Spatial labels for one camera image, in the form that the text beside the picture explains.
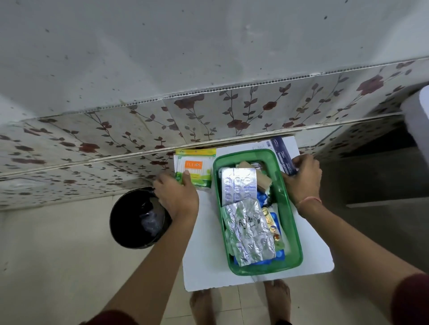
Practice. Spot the person's right hand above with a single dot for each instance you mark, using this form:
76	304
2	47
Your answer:
306	182

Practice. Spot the person's left hand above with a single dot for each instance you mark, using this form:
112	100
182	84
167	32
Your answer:
177	197

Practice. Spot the person's left thumb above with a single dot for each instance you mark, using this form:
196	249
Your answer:
186	177

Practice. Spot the person's right thumb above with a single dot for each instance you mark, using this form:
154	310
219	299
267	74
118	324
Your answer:
288	182

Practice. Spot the green yellow cotton swab packet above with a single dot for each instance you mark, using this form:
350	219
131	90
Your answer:
199	167

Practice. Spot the blue white medicine box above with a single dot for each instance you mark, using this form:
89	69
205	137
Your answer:
281	152

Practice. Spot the person's right forearm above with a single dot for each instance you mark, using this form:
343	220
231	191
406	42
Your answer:
352	249

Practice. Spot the person's left forearm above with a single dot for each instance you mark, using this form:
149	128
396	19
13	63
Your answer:
156	264

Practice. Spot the beige bandage roll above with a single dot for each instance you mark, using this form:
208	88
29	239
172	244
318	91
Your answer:
263	180

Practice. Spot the small blue blister pack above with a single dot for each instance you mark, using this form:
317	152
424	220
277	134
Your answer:
262	198

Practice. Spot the green plastic basket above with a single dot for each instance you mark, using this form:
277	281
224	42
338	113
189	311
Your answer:
287	214

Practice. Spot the gold blister strip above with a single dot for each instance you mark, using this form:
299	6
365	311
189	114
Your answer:
271	222

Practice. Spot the flat silver blister pack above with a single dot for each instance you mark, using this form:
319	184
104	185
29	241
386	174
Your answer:
238	186

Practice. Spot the black bin liner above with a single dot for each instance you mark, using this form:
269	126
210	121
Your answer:
152	221

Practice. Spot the crumpled silver blister pack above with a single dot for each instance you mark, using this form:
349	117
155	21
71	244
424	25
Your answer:
249	231

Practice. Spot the black waste bin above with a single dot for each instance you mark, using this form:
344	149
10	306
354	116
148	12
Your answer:
127	221

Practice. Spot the large blue blister pack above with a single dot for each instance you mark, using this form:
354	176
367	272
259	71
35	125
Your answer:
280	256

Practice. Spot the person's right foot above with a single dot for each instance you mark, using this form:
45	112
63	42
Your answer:
277	301

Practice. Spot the person's foot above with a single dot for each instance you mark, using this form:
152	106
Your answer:
277	301
202	308

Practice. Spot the person's left foot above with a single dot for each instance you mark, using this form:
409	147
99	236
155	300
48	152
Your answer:
202	308

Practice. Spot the white rounded object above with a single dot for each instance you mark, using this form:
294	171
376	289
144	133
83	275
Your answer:
417	124

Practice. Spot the maroon shirt sleeve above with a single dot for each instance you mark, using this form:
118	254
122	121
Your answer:
412	301
112	318

